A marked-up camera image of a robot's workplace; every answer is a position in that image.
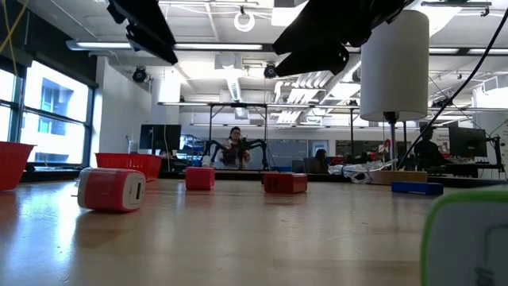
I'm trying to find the person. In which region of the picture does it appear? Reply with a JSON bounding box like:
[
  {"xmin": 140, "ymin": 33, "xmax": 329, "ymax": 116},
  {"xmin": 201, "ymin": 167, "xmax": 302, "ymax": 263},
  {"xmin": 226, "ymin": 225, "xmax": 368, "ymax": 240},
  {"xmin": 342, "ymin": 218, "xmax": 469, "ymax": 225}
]
[
  {"xmin": 412, "ymin": 123, "xmax": 448, "ymax": 170},
  {"xmin": 214, "ymin": 126, "xmax": 253, "ymax": 170},
  {"xmin": 309, "ymin": 149, "xmax": 330, "ymax": 175}
]

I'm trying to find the bundled white lamp cable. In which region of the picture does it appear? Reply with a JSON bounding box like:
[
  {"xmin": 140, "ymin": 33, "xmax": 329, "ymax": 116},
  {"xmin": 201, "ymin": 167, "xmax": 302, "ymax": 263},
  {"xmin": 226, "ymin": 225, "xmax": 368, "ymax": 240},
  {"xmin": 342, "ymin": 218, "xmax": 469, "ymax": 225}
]
[{"xmin": 328, "ymin": 158, "xmax": 398, "ymax": 184}]

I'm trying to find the black workstation frame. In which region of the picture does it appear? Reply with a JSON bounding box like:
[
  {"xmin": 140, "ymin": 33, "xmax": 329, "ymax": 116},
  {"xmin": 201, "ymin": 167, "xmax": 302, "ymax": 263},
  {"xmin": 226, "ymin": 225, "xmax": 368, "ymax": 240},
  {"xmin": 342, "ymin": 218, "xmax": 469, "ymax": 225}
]
[{"xmin": 158, "ymin": 101, "xmax": 360, "ymax": 172}]

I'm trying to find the red plastic mesh basket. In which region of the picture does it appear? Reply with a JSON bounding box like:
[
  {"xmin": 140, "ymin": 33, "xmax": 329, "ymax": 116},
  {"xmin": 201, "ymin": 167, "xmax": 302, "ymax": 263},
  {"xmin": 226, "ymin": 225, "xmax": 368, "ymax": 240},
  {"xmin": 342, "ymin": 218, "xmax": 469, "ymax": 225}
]
[
  {"xmin": 0, "ymin": 141, "xmax": 36, "ymax": 191},
  {"xmin": 94, "ymin": 153, "xmax": 163, "ymax": 183}
]

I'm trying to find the pink and white charger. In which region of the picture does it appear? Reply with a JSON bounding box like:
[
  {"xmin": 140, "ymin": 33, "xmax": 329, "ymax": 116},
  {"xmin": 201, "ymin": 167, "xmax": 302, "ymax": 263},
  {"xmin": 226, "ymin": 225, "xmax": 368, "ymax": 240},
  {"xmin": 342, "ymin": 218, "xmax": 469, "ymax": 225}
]
[{"xmin": 76, "ymin": 167, "xmax": 147, "ymax": 213}]

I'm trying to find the white ventilation duct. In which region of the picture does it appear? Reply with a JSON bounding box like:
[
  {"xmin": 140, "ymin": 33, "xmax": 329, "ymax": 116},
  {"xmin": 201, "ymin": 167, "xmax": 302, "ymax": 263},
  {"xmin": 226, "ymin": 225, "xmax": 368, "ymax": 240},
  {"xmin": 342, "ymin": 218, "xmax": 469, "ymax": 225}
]
[{"xmin": 214, "ymin": 51, "xmax": 249, "ymax": 103}]

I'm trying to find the black computer monitor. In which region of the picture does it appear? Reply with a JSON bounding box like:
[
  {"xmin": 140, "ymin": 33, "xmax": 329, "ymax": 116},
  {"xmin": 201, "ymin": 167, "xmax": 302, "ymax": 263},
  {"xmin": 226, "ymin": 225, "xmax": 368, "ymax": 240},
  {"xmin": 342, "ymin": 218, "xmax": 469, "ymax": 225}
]
[
  {"xmin": 448, "ymin": 126, "xmax": 488, "ymax": 159},
  {"xmin": 138, "ymin": 124, "xmax": 183, "ymax": 156}
]

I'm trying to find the round wooden lamp base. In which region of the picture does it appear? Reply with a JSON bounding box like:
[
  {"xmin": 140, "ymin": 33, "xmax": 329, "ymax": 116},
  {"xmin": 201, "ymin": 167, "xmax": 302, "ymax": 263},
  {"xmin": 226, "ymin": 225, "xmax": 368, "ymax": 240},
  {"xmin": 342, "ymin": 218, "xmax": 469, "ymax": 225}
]
[{"xmin": 368, "ymin": 169, "xmax": 429, "ymax": 187}]

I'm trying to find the green and white charger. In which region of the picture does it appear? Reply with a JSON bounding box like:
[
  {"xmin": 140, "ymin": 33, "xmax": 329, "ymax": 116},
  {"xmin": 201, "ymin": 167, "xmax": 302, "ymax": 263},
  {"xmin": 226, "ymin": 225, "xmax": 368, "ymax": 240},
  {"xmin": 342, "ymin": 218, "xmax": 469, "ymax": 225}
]
[{"xmin": 419, "ymin": 186, "xmax": 508, "ymax": 286}]

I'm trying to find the white cylindrical lamp shade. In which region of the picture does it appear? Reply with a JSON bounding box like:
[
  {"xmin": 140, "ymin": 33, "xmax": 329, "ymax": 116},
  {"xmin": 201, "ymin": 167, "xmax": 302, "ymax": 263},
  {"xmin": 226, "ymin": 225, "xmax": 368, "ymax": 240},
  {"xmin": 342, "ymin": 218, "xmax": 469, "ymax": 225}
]
[{"xmin": 359, "ymin": 10, "xmax": 430, "ymax": 123}]

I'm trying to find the red USB wall charger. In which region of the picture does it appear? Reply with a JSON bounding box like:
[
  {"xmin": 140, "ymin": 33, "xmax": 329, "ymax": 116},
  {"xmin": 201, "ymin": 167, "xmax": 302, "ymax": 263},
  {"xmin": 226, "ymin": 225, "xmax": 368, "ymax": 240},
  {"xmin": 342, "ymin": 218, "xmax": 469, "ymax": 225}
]
[{"xmin": 263, "ymin": 172, "xmax": 309, "ymax": 195}]

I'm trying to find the metal lamp stem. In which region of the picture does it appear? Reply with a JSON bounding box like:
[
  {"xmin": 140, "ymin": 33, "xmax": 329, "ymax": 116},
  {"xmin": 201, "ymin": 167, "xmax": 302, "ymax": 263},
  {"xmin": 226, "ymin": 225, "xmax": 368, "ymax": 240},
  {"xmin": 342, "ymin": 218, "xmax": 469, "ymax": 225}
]
[{"xmin": 383, "ymin": 111, "xmax": 400, "ymax": 172}]

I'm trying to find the long black cable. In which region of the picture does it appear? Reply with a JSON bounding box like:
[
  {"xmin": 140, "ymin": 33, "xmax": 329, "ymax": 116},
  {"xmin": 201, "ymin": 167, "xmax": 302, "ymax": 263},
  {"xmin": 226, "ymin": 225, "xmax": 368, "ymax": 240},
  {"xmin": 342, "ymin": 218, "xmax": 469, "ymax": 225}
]
[{"xmin": 396, "ymin": 7, "xmax": 508, "ymax": 170}]

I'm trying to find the pink USB wall charger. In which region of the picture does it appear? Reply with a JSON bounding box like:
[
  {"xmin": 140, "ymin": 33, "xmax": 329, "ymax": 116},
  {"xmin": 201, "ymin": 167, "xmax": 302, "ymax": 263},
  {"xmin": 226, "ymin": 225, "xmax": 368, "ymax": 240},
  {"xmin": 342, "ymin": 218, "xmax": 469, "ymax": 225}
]
[{"xmin": 185, "ymin": 166, "xmax": 216, "ymax": 191}]

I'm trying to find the large window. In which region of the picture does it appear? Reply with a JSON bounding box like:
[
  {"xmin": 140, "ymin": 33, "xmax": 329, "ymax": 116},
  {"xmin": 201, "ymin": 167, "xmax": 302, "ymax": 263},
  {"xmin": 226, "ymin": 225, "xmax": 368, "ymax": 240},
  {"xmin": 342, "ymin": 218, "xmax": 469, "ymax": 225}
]
[{"xmin": 0, "ymin": 59, "xmax": 96, "ymax": 168}]

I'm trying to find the black aluminium table frame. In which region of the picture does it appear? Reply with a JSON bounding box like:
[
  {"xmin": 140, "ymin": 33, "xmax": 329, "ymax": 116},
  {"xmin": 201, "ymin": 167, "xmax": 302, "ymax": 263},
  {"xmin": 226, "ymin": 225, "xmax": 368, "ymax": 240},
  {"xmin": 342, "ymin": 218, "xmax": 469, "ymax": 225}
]
[{"xmin": 21, "ymin": 167, "xmax": 508, "ymax": 187}]

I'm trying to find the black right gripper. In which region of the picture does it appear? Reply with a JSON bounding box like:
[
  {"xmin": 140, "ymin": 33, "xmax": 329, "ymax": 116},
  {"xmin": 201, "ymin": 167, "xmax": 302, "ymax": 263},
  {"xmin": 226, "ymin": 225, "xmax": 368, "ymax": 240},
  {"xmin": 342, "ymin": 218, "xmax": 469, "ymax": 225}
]
[{"xmin": 271, "ymin": 0, "xmax": 414, "ymax": 78}]

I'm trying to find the ceiling light strip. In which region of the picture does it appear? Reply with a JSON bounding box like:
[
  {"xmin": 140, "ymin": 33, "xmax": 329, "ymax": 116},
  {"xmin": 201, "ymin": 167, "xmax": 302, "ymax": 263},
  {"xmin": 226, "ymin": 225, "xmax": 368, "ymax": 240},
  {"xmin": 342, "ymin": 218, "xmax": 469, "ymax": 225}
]
[
  {"xmin": 428, "ymin": 47, "xmax": 508, "ymax": 56},
  {"xmin": 66, "ymin": 39, "xmax": 264, "ymax": 52}
]

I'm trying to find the yellow cable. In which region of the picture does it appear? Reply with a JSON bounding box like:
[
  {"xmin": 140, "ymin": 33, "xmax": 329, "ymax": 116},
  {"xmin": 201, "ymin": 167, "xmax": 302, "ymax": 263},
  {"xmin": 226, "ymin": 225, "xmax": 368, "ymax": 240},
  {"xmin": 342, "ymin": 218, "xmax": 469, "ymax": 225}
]
[{"xmin": 0, "ymin": 0, "xmax": 29, "ymax": 55}]

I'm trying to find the blue digital clock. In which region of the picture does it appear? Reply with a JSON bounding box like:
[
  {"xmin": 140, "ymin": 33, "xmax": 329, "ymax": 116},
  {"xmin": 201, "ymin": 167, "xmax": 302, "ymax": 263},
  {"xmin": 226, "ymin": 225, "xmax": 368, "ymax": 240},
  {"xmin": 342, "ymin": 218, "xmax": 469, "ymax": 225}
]
[{"xmin": 391, "ymin": 180, "xmax": 445, "ymax": 196}]

